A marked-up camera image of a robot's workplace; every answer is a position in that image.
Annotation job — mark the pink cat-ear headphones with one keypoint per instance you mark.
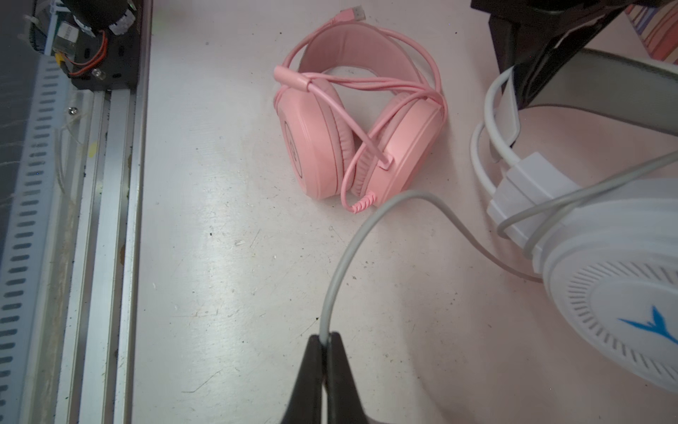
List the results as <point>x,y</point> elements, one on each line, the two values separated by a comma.
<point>330,152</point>

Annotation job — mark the white headphones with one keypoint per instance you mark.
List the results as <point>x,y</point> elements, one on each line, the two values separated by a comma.
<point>607,253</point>

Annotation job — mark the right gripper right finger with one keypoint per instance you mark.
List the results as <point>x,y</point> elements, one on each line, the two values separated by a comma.
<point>344,405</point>

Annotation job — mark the aluminium front rail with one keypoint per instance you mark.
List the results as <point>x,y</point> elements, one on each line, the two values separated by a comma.
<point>70,255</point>

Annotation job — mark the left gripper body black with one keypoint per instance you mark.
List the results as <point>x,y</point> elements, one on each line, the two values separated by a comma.
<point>541,49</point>

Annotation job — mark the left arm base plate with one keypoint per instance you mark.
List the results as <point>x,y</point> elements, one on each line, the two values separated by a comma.
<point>96,43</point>

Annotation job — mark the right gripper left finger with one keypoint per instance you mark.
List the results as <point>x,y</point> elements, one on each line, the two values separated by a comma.
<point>305,405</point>

